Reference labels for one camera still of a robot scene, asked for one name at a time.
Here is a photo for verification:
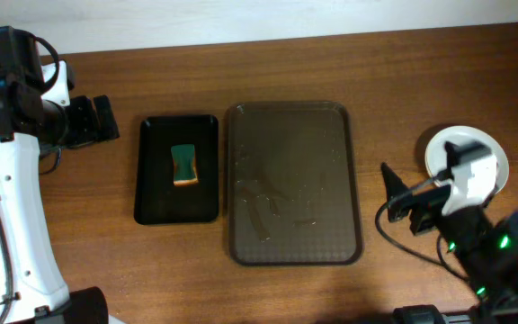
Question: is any pale green plate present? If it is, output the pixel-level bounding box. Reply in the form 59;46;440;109
424;126;510;192

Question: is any green orange sponge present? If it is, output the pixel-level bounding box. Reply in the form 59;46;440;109
171;144;199;186

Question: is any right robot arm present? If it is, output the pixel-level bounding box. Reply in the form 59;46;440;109
377;164;518;323

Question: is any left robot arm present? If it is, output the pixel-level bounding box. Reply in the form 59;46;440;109
0;77;116;323

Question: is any large brown tray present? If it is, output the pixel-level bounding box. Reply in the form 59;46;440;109
226;101;363;266

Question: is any small black tray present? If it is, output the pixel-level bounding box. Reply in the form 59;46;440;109
134;114;219;225

